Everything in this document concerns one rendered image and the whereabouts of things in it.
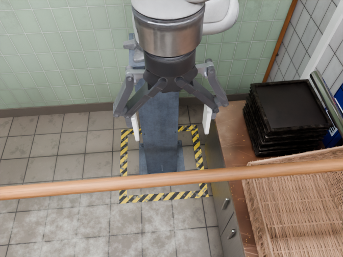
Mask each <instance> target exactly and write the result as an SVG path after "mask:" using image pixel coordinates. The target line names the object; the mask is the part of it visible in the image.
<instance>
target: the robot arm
mask: <svg viewBox="0 0 343 257"><path fill-rule="evenodd" d="M131 3H132V5H131V7H132V22H133V29H134V34H133V38H134V39H132V40H128V41H124V42H123V47H124V49H131V50H135V54H134V57H133V61H134V62H135V63H140V62H144V64H145V66H144V68H143V69H133V67H132V66H130V65H129V66H126V77H125V79H124V82H123V84H122V86H121V88H120V90H119V93H118V95H117V97H116V99H115V102H114V104H113V116H114V117H116V118H117V117H119V116H123V117H124V118H125V121H126V125H127V127H128V128H130V127H133V130H134V135H135V140H136V141H139V127H138V121H137V116H136V112H137V111H138V110H139V109H140V108H141V107H142V106H143V105H144V104H145V103H146V102H147V101H148V100H149V99H150V98H153V97H154V96H155V95H156V94H157V93H158V92H162V93H168V92H181V90H183V89H184V90H185V91H186V92H188V93H189V94H193V95H194V96H195V97H196V98H198V99H199V100H200V101H202V102H203V103H204V113H203V122H202V124H203V128H204V133H205V134H209V127H210V120H211V119H215V118H216V114H217V113H218V112H219V107H220V106H223V107H227V106H228V105H229V102H228V99H227V96H226V93H225V91H224V90H223V88H222V86H221V84H220V82H219V80H218V78H217V76H216V75H215V68H214V65H213V62H212V59H206V60H205V63H203V64H197V65H196V64H195V54H196V47H197V46H198V45H199V44H200V42H201V39H202V36H204V35H214V34H218V33H222V32H224V31H226V30H228V29H230V28H231V27H233V25H234V24H235V23H236V21H237V19H238V13H239V3H238V0H131ZM198 73H200V74H201V75H202V76H203V77H205V78H206V79H207V78H208V82H209V84H210V86H211V88H212V89H213V91H214V93H215V94H216V96H217V97H215V96H214V95H213V94H211V93H210V92H209V91H208V90H207V89H206V88H204V87H203V86H202V85H201V84H200V83H198V82H197V81H196V80H195V79H194V78H195V77H196V76H197V74H198ZM142 78H143V79H144V80H145V83H144V85H143V86H142V87H141V88H140V89H139V90H138V91H137V92H136V93H135V94H134V95H133V96H132V98H131V99H130V100H129V101H128V99H129V97H130V95H131V93H132V91H133V88H134V85H137V83H138V82H139V80H140V79H142ZM127 101H128V102H127Z"/></svg>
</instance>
